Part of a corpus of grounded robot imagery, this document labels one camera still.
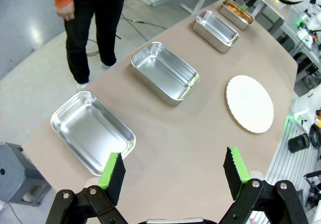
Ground aluminium profile frame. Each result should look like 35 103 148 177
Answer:
264 113 321 224

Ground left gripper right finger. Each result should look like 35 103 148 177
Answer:
218 147 308 224

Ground black floor cable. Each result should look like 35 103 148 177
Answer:
86 14 168 58

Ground white scalloped plate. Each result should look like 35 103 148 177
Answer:
225 75 274 134

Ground black trousers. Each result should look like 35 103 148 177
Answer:
64 0 127 84

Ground black clamp device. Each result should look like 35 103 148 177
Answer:
303 170 321 202

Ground rectangular steel container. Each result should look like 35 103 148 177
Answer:
219 0 255 31
192 10 240 53
50 90 136 177
130 41 201 106

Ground person's right hand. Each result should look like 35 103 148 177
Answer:
55 1 76 21

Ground grey metal stool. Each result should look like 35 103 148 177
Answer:
0 142 52 207

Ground black cylindrical cup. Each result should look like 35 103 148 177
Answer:
287 133 311 154

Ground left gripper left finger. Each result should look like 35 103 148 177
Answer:
46 152 126 224

